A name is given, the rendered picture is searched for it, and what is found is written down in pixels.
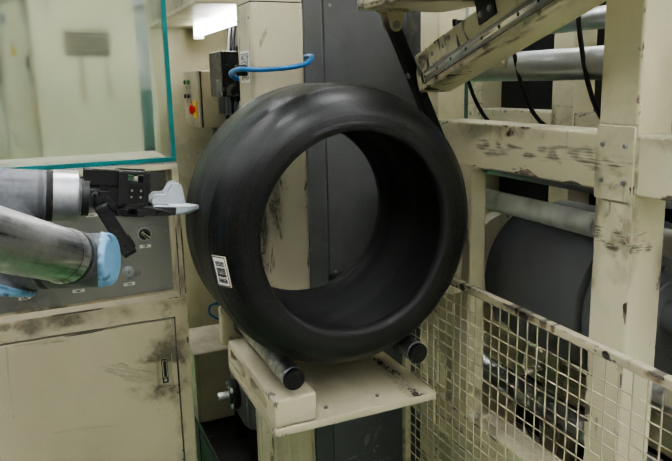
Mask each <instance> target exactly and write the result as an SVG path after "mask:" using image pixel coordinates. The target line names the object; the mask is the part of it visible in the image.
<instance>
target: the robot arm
mask: <svg viewBox="0 0 672 461"><path fill-rule="evenodd" d="M150 187H151V183H150V173H147V171H145V169H131V168H116V169H115V170H112V169H91V168H90V167H83V177H81V179H80V175H79V172H78V171H68V170H47V171H46V170H37V169H15V168H4V167H0V296H7V297H34V296H35V295H36V293H37V290H41V289H57V288H84V287H98V288H102V287H106V286H111V285H113V284H114V283H115V282H116V280H117V278H118V276H119V272H120V267H121V255H123V256H124V257H125V258H127V257H129V256H131V255H132V254H134V253H136V249H135V246H136V245H135V243H134V240H133V238H131V237H130V235H129V234H126V233H125V231H124V229H123V228H122V226H121V225H120V223H119V221H118V220H117V218H116V217H115V216H117V217H118V216H120V215H121V216H124V217H145V216H172V215H182V214H189V213H191V212H193V211H195V210H197V209H199V205H196V204H187V203H185V198H184V193H183V189H182V186H181V184H179V183H177V182H176V181H174V180H171V181H168V182H167V184H166V186H165V187H164V189H163V190H162V191H153V192H151V193H150ZM94 191H97V192H98V194H95V193H94V194H93V195H92V193H93V192H94ZM148 200H149V201H148ZM107 203H108V204H107ZM89 204H92V207H93V208H94V210H95V212H96V214H97V215H98V216H99V218H100V219H101V221H102V223H103V224H104V226H105V227H106V229H107V231H108V232H109V233H104V232H100V233H85V232H82V231H79V230H76V229H74V228H66V227H63V226H60V225H57V224H54V223H51V222H48V221H77V220H78V217H79V214H80V216H88V213H89Z"/></svg>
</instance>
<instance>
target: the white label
mask: <svg viewBox="0 0 672 461"><path fill-rule="evenodd" d="M212 260H213V264H214V268H215V273H216V277H217V281H218V285H220V286H224V287H229V288H232V284H231V280H230V275H229V271H228V266H227V262H226V257H223V256H217V255H212Z"/></svg>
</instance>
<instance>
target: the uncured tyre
mask: <svg viewBox="0 0 672 461"><path fill-rule="evenodd" d="M340 133H342V134H343V135H345V136H346V137H348V138H349V139H350V140H351V141H353V142H354V143H355V144H356V145H357V146H358V148H359V149H360V150H361V151H362V152H363V154H364V155H365V157H366V158H367V160H368V162H369V164H370V166H371V168H372V171H373V173H374V177H375V180H376V185H377V191H378V211H377V218H376V222H375V226H374V229H373V232H372V235H371V237H370V240H369V242H368V244H367V245H366V247H365V249H364V250H363V252H362V253H361V255H360V256H359V257H358V259H357V260H356V261H355V262H354V263H353V264H352V265H351V266H350V267H349V268H348V269H347V270H346V271H345V272H343V273H342V274H341V275H339V276H338V277H336V278H335V279H333V280H331V281H329V282H327V283H325V284H322V285H320V286H317V287H313V288H309V289H302V290H285V289H279V288H275V287H271V285H270V283H269V281H268V279H267V276H266V273H265V270H264V266H263V261H262V255H261V228H262V221H263V216H264V212H265V209H266V206H267V203H268V200H269V198H270V195H271V193H272V191H273V189H274V187H275V185H276V183H277V182H278V180H279V179H280V177H281V176H282V174H283V173H284V172H285V170H286V169H287V168H288V167H289V165H290V164H291V163H292V162H293V161H294V160H295V159H296V158H297V157H298V156H299V155H301V154H302V153H303V152H304V151H306V150H307V149H308V148H310V147H311V146H313V145H314V144H316V143H318V142H320V141H322V140H324V139H326V138H328V137H331V136H334V135H337V134H340ZM186 203H187V204H196V205H199V209H197V210H195V211H193V212H191V213H189V214H186V217H185V220H186V235H187V241H188V246H189V250H190V254H191V257H192V260H193V263H194V266H195V268H196V270H197V273H198V275H199V277H200V278H201V280H202V282H203V284H204V285H205V287H206V288H207V290H208V291H209V292H210V294H211V295H212V296H213V298H214V299H215V300H216V301H217V302H218V304H219V305H220V306H221V307H222V308H223V310H224V311H225V312H226V313H227V315H228V316H229V317H230V318H231V319H232V321H233V322H234V323H235V324H236V325H237V326H238V327H239V328H240V329H241V330H242V331H243V332H244V333H245V334H246V335H247V336H249V337H250V338H251V339H252V340H254V341H255V342H257V343H258V344H260V345H261V346H263V347H265V348H266V349H268V350H270V351H272V352H275V353H277V354H279V355H282V356H285V357H288V358H292V359H295V360H299V361H304V362H309V363H317V364H339V363H347V362H352V361H357V360H361V359H364V358H367V357H370V356H373V355H375V354H378V353H380V352H382V351H384V350H386V349H388V348H390V347H392V346H393V345H395V344H397V343H398V342H400V341H401V340H403V339H404V338H405V337H407V336H408V335H409V334H410V333H412V332H413V331H414V330H415V329H416V328H417V327H418V326H420V325H421V324H422V323H423V322H424V321H425V319H426V318H427V317H428V316H429V315H430V314H431V313H432V311H433V310H434V309H435V308H436V306H437V305H438V304H439V302H440V301H441V299H442V298H443V296H444V295H445V293H446V291H447V289H448V288H449V286H450V284H451V282H452V280H453V278H454V275H455V273H456V271H457V268H458V265H459V262H460V259H461V256H462V253H463V249H464V244H465V239H466V232H467V221H468V206H467V194H466V188H465V183H464V179H463V175H462V171H461V168H460V165H459V163H458V160H457V158H456V156H455V153H454V151H453V149H452V148H451V146H450V144H449V142H448V141H447V139H446V138H445V136H444V135H443V133H442V132H441V131H440V129H439V128H438V127H437V126H436V125H435V124H434V123H433V122H432V120H431V119H430V118H428V117H427V116H426V115H425V114H424V113H423V112H422V111H420V110H419V109H418V108H416V107H415V106H413V105H412V104H411V103H409V102H408V101H406V100H405V99H403V98H401V97H399V96H398V95H396V94H393V93H391V92H389V91H387V90H384V89H381V88H378V87H375V86H371V85H366V84H360V83H349V82H335V83H302V84H294V85H289V86H285V87H281V88H278V89H275V90H272V91H270V92H267V93H265V94H263V95H261V96H259V97H257V98H255V99H253V100H251V101H250V102H248V103H247V104H245V105H244V106H242V107H241V108H240V109H238V110H237V111H236V112H235V113H234V114H232V115H231V116H230V117H229V118H228V119H227V120H226V121H225V122H224V123H223V124H222V125H221V126H220V128H219V129H218V130H217V131H216V132H215V134H214V135H213V136H212V138H211V139H210V141H209V142H208V144H207V145H206V147H205V148H204V150H203V152H202V154H201V156H200V158H199V160H198V162H197V164H196V167H195V169H194V172H193V175H192V178H191V182H190V185H189V190H188V195H187V202H186ZM212 255H217V256H223V257H226V262H227V266H228V271H229V275H230V280H231V284H232V288H229V287H224V286H220V285H218V281H217V277H216V273H215V268H214V264H213V260H212Z"/></svg>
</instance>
